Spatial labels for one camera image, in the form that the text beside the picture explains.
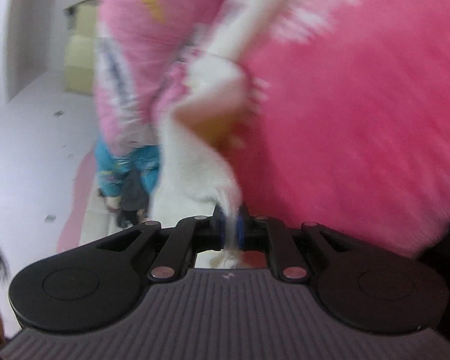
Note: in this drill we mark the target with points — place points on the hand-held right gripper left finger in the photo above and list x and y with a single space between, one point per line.
220 228

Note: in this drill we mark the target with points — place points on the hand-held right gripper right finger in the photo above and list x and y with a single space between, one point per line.
242 228

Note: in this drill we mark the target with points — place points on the cream knit sweater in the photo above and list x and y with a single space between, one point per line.
195 172

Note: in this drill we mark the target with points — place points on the dark cloth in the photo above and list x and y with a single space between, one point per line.
133 191

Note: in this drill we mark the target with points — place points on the blue printed quilt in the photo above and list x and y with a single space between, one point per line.
108 165

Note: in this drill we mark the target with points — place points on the pink floral fleece blanket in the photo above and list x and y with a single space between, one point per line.
360 120

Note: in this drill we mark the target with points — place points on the pink printed quilt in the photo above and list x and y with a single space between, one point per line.
135 63

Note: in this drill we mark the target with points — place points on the pale yellow furniture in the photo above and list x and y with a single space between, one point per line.
78 63

